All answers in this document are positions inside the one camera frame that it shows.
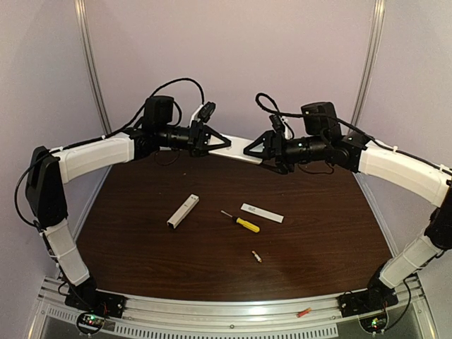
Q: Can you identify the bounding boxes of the left black braided cable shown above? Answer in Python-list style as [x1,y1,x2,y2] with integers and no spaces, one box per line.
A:
[13,78,206,227]

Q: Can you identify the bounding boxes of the yellow handled screwdriver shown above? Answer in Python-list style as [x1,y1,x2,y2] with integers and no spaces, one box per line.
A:
[220,210,261,233]

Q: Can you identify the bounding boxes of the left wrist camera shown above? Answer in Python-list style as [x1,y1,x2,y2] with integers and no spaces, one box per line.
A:
[189,102,216,128]

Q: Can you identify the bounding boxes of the black braided cable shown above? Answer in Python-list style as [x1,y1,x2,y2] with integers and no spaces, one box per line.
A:
[254,93,452,174]
[13,78,206,227]

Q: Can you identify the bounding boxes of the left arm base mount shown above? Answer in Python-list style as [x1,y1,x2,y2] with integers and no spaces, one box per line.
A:
[64,290,126,337]

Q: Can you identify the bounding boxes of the red yellow battery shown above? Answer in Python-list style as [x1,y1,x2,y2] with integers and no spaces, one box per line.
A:
[297,308,311,318]

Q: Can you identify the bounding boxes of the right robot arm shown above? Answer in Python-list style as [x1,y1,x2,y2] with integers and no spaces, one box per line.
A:
[244,102,451,290]

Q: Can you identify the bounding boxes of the aluminium frame post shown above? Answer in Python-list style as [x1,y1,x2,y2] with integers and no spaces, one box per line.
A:
[74,0,112,134]
[351,0,386,126]

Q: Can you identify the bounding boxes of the white air conditioner remote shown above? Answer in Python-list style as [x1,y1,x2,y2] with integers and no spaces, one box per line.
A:
[208,134,263,165]

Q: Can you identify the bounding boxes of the gold white battery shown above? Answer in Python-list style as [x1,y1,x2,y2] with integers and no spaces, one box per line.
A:
[251,251,263,263]

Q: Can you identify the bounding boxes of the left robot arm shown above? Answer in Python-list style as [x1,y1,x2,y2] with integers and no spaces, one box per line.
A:
[18,95,233,304]

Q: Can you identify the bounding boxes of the slim white remote control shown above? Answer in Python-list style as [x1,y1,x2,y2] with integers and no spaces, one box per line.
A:
[167,194,199,230]

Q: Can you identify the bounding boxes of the right aluminium frame post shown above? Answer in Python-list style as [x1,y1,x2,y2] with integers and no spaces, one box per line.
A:
[351,0,386,126]

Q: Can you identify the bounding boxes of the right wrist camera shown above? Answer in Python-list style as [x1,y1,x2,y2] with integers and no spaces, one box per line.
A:
[269,114,295,140]

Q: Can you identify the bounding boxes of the left aluminium frame post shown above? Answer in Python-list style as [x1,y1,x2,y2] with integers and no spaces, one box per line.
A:
[74,0,112,134]

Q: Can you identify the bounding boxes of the right black braided cable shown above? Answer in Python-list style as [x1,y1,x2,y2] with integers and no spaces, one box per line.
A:
[254,93,452,174]

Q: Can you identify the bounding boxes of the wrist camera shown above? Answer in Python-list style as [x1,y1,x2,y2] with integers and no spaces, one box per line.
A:
[269,114,295,140]
[189,102,216,128]

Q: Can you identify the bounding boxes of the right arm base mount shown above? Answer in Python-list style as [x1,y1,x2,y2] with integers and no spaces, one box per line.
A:
[337,289,398,335]

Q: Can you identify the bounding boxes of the curved aluminium front rail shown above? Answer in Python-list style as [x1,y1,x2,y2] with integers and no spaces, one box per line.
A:
[35,295,435,339]

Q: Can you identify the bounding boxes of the white battery cover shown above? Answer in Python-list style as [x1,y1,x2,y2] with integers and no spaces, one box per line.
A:
[241,203,284,223]

